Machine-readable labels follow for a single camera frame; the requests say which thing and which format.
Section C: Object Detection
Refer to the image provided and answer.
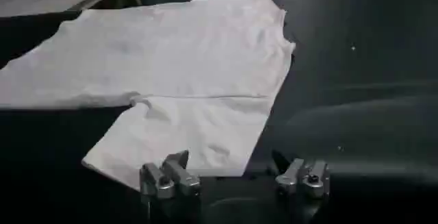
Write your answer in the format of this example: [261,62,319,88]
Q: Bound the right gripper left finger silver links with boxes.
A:
[139,149,202,201]

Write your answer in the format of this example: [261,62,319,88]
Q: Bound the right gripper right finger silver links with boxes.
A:
[272,149,331,200]

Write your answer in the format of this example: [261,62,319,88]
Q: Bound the white shirt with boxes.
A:
[0,0,296,191]

